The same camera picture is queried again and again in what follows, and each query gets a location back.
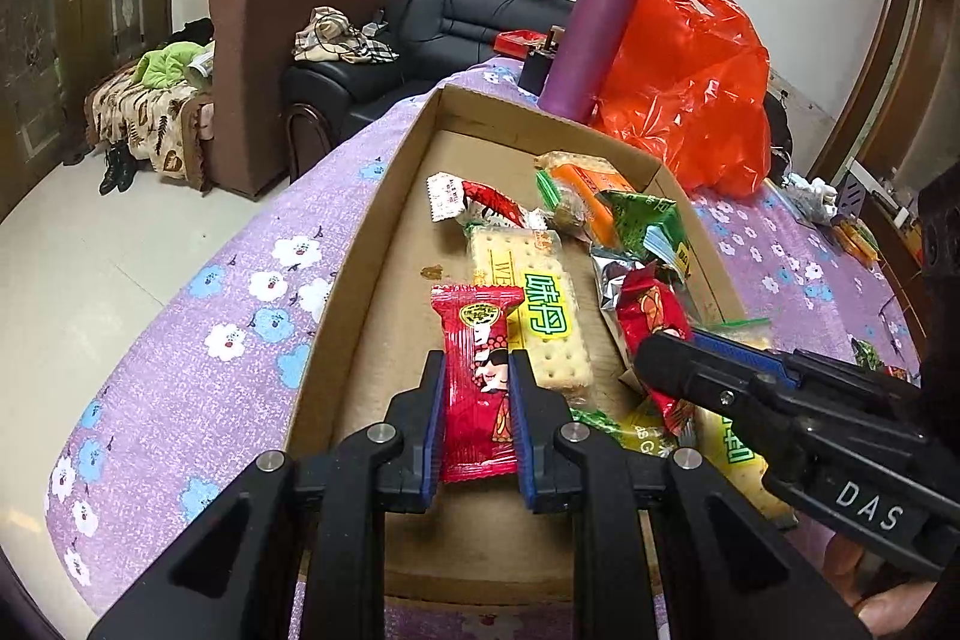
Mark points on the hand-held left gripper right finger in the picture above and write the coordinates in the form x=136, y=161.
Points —
x=525, y=445

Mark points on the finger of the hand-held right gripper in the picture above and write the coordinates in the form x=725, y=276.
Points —
x=697, y=377
x=739, y=355

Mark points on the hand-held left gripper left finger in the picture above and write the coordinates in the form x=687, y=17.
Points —
x=433, y=430

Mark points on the red face-print snack packet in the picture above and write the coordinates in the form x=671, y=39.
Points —
x=480, y=385

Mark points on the cardboard box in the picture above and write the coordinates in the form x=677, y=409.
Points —
x=390, y=310

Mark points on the silver foil packet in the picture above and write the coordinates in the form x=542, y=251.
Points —
x=609, y=276

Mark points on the cracker packet green yellow label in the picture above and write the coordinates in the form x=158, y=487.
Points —
x=731, y=452
x=540, y=310

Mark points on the person's right hand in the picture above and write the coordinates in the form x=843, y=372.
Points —
x=885, y=602

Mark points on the green yellow snack packet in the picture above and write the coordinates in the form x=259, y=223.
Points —
x=630, y=437

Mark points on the tiny green packet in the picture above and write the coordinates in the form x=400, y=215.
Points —
x=868, y=355

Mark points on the tiny red packet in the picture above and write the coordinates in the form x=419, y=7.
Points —
x=897, y=373

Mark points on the orange green packet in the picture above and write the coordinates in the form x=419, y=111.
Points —
x=855, y=239

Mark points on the low wooden cabinet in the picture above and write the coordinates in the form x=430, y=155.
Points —
x=900, y=280

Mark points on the white crumpled tissue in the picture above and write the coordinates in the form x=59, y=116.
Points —
x=814, y=190

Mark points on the clear green-edged snack packet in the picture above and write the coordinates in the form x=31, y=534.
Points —
x=566, y=209

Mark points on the orange cracker packet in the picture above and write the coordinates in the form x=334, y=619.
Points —
x=592, y=183

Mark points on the small red white snack packet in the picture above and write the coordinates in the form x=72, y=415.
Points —
x=480, y=201

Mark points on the red plastic bag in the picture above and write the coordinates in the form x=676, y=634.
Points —
x=690, y=78

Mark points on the small black box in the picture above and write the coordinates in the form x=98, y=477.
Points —
x=534, y=74

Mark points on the purple thermos bottle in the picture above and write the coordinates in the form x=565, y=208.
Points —
x=592, y=33

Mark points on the small brown box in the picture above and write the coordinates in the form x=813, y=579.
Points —
x=559, y=40

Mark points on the flat red box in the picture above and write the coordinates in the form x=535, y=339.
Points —
x=517, y=42

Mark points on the checked cloth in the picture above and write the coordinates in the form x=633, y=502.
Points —
x=337, y=36

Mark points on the black leather sofa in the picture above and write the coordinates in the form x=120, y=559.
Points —
x=450, y=25

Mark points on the black boot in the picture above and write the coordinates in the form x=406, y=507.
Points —
x=116, y=171

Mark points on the brown armchair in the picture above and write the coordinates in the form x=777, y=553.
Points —
x=247, y=48

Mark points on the leaf-print blanket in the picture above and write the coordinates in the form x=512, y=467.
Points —
x=142, y=115

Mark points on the green cloth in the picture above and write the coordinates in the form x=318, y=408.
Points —
x=161, y=66

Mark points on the wooden door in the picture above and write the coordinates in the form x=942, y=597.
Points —
x=90, y=10

